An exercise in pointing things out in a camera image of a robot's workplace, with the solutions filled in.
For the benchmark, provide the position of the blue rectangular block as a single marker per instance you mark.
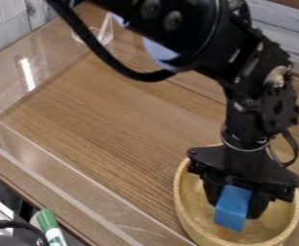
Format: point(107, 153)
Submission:
point(231, 208)

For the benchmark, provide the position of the green white marker pen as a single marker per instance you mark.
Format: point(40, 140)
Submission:
point(49, 227)

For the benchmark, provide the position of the brown wooden bowl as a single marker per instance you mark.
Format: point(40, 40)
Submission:
point(266, 231)

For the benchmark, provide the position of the clear acrylic tray wall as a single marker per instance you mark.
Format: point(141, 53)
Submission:
point(91, 211)

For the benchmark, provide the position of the clear acrylic corner bracket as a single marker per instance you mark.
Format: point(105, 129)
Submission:
point(104, 32)

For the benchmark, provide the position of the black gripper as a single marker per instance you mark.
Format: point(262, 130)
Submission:
point(251, 170)

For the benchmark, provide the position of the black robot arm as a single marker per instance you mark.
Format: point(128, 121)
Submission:
point(205, 36)

